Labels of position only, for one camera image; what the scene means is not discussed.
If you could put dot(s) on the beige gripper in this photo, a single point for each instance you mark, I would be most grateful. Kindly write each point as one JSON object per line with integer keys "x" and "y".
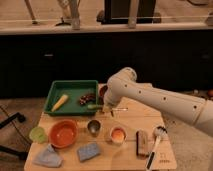
{"x": 107, "y": 109}

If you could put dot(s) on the green pepper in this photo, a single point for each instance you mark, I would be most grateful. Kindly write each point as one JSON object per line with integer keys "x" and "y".
{"x": 94, "y": 107}

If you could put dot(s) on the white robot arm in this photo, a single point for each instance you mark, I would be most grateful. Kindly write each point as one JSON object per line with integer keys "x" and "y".
{"x": 195, "y": 111}

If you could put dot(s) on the dark red bowl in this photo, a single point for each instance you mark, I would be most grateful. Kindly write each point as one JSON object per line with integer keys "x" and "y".
{"x": 102, "y": 93}

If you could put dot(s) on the orange bowl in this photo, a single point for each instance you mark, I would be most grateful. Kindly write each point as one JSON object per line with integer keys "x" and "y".
{"x": 63, "y": 133}

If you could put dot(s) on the metal fork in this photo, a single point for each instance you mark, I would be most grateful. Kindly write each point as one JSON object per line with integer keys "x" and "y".
{"x": 119, "y": 109}

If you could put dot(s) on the small metal cup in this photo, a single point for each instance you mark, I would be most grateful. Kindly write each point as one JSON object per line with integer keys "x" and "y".
{"x": 94, "y": 127}

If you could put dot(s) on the white cup orange inside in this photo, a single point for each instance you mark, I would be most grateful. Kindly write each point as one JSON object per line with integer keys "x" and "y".
{"x": 117, "y": 135}

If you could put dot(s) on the dark red grape bunch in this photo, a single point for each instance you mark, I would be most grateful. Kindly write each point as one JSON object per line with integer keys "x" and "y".
{"x": 87, "y": 98}

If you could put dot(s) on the brown wooden scrub brush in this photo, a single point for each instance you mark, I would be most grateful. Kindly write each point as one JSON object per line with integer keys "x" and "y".
{"x": 142, "y": 143}

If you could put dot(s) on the blue sponge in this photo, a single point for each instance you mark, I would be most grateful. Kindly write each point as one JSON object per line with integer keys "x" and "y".
{"x": 88, "y": 151}

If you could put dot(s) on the green plastic tray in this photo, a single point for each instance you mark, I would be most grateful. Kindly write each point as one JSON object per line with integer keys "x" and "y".
{"x": 74, "y": 89}

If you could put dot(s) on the yellow corn cob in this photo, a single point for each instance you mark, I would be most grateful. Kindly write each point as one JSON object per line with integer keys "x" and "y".
{"x": 60, "y": 102}

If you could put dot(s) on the white dish brush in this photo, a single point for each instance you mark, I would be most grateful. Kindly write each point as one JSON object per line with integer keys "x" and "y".
{"x": 160, "y": 133}

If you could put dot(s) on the blue cloth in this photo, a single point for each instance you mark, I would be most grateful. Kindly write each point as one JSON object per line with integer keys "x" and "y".
{"x": 48, "y": 157}

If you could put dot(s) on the light green cup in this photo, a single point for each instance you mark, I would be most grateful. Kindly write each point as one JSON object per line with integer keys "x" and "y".
{"x": 38, "y": 135}

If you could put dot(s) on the black chair base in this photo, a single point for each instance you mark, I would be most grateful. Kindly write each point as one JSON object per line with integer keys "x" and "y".
{"x": 9, "y": 131}

